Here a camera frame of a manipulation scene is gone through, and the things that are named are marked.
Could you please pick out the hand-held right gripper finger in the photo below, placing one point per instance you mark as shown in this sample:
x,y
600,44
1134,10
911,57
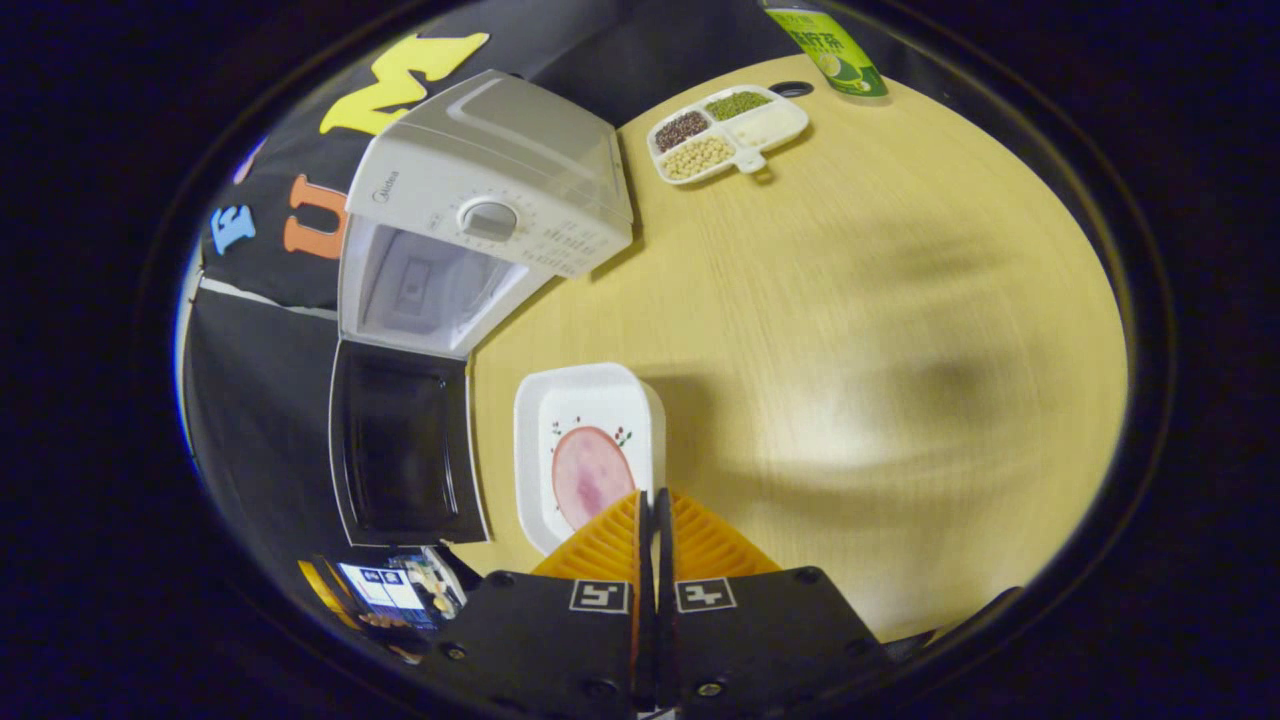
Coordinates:
x,y
644,530
664,530

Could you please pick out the pink ham slice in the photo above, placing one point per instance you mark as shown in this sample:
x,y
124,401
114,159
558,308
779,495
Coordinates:
x,y
590,475

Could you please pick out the white food tray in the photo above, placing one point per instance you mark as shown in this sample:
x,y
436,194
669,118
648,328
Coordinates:
x,y
590,390

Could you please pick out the white microwave oven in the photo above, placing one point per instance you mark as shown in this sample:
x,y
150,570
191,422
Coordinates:
x,y
500,130

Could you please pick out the white divided bean dish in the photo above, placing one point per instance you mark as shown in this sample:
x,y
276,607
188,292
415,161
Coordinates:
x,y
725,130

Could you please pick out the green label drink bottle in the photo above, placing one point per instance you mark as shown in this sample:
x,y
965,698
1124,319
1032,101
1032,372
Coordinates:
x,y
830,50

